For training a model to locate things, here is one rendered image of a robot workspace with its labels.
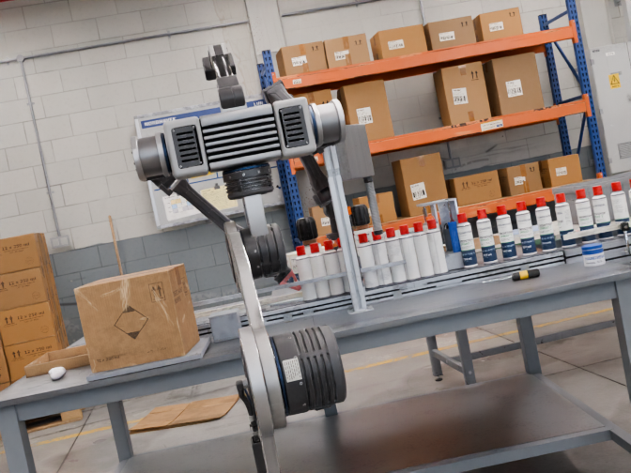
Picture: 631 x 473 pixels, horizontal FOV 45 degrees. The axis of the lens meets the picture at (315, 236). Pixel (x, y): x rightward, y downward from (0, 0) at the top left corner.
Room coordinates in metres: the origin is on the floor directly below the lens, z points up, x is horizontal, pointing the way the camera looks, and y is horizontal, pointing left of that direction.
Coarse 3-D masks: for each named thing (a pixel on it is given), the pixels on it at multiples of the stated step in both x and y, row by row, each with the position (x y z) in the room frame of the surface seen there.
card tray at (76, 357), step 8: (48, 352) 2.92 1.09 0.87; (56, 352) 2.92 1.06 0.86; (64, 352) 2.92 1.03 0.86; (72, 352) 2.92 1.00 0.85; (80, 352) 2.92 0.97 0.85; (40, 360) 2.82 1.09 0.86; (48, 360) 2.90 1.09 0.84; (56, 360) 2.66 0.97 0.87; (64, 360) 2.66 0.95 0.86; (72, 360) 2.67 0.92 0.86; (80, 360) 2.67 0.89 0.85; (88, 360) 2.67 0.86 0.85; (24, 368) 2.66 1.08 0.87; (32, 368) 2.66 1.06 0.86; (40, 368) 2.66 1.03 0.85; (48, 368) 2.66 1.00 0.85; (72, 368) 2.67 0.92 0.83; (32, 376) 2.66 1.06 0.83
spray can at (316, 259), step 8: (312, 248) 2.80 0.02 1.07; (312, 256) 2.79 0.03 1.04; (320, 256) 2.80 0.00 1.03; (312, 264) 2.80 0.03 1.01; (320, 264) 2.79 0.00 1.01; (320, 272) 2.79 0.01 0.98; (320, 288) 2.79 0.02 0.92; (328, 288) 2.80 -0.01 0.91; (320, 296) 2.79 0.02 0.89; (328, 296) 2.79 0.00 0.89
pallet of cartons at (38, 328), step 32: (0, 256) 5.41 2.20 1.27; (32, 256) 5.47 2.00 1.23; (0, 288) 5.40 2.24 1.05; (32, 288) 5.45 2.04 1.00; (0, 320) 5.39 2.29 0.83; (32, 320) 5.44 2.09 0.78; (0, 352) 5.38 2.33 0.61; (32, 352) 5.43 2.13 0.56; (0, 384) 5.37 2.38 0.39; (64, 416) 5.46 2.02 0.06
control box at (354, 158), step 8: (352, 128) 2.70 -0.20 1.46; (360, 128) 2.75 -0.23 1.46; (352, 136) 2.69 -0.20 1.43; (360, 136) 2.74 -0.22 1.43; (344, 144) 2.64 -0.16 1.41; (352, 144) 2.68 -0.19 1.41; (360, 144) 2.73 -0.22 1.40; (368, 144) 2.78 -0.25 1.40; (336, 152) 2.66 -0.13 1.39; (344, 152) 2.65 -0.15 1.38; (352, 152) 2.67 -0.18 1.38; (360, 152) 2.72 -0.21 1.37; (368, 152) 2.77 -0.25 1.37; (344, 160) 2.65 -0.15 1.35; (352, 160) 2.66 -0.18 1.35; (360, 160) 2.71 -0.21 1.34; (368, 160) 2.76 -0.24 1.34; (344, 168) 2.65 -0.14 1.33; (352, 168) 2.66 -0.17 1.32; (360, 168) 2.70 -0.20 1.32; (368, 168) 2.75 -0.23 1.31; (344, 176) 2.66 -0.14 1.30; (352, 176) 2.65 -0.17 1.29; (360, 176) 2.69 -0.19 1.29
